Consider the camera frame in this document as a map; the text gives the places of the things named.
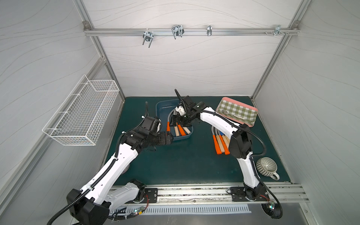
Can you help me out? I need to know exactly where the metal clamp hook left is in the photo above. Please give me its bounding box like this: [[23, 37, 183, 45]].
[[142, 31, 154, 48]]

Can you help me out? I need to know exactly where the blue plastic storage box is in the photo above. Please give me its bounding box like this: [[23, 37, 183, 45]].
[[156, 99, 194, 141]]

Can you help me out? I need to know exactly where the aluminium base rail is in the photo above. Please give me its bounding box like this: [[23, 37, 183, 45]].
[[95, 182, 310, 208]]

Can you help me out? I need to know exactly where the pink tray with checkered cloth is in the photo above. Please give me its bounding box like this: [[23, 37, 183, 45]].
[[216, 97, 258, 127]]

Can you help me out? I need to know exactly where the white wire basket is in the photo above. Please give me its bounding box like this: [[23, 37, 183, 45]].
[[42, 75, 119, 146]]

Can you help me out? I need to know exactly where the grey ribbed mug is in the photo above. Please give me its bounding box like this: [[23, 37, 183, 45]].
[[256, 157, 280, 181]]

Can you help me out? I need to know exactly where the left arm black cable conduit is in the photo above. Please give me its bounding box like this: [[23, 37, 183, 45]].
[[46, 132, 127, 225]]

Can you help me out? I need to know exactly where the white vent strip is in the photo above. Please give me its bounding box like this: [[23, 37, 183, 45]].
[[112, 204, 251, 217]]

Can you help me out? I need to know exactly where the metal clamp hook middle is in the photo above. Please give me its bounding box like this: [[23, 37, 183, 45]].
[[171, 25, 184, 39]]

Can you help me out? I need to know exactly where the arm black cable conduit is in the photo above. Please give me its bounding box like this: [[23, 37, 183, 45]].
[[196, 111, 284, 219], [46, 132, 127, 225]]

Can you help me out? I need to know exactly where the aluminium crossbar rail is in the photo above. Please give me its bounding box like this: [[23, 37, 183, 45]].
[[84, 27, 301, 37]]

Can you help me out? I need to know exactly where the metal clamp hook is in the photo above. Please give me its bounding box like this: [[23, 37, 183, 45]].
[[265, 25, 290, 37], [171, 25, 184, 39], [142, 31, 154, 48]]

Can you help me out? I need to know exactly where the metal ring hook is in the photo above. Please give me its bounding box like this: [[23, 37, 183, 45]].
[[207, 25, 212, 37]]

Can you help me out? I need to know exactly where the metal clamp hook right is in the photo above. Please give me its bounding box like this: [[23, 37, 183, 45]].
[[265, 25, 290, 37]]

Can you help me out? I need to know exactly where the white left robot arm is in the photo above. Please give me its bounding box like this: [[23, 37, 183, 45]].
[[67, 116, 173, 225]]

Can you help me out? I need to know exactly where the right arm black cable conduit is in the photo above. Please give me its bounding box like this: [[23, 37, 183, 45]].
[[196, 111, 284, 219]]

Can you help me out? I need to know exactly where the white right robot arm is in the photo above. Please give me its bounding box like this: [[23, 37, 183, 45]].
[[173, 91, 267, 201]]

